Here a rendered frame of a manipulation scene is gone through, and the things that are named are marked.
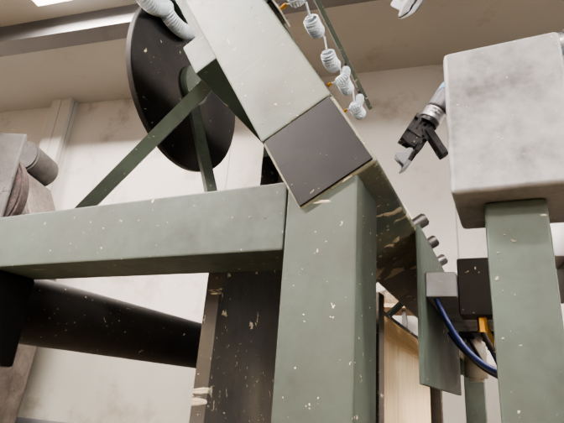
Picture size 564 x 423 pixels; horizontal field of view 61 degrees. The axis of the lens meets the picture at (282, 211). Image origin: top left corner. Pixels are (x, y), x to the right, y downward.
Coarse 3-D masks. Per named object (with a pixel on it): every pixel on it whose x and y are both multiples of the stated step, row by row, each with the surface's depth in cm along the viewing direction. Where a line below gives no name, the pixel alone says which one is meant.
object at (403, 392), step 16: (384, 320) 152; (384, 336) 150; (400, 336) 171; (384, 352) 148; (400, 352) 170; (416, 352) 196; (384, 368) 146; (400, 368) 168; (416, 368) 194; (384, 384) 144; (400, 384) 165; (416, 384) 191; (384, 400) 143; (400, 400) 163; (416, 400) 189; (384, 416) 141; (400, 416) 161; (416, 416) 186
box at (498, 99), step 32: (448, 64) 55; (480, 64) 54; (512, 64) 52; (544, 64) 51; (448, 96) 54; (480, 96) 52; (512, 96) 51; (544, 96) 49; (448, 128) 53; (480, 128) 51; (512, 128) 50; (544, 128) 48; (480, 160) 50; (512, 160) 48; (544, 160) 47; (480, 192) 49; (512, 192) 48; (544, 192) 48; (480, 224) 57
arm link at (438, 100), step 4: (444, 84) 166; (440, 88) 166; (444, 88) 165; (436, 92) 166; (440, 92) 165; (444, 92) 164; (436, 96) 165; (440, 96) 164; (444, 96) 164; (432, 100) 165; (436, 100) 164; (440, 100) 164; (444, 100) 163; (428, 104) 166; (432, 104) 164; (436, 104) 164; (440, 104) 163; (444, 104) 163; (444, 108) 164
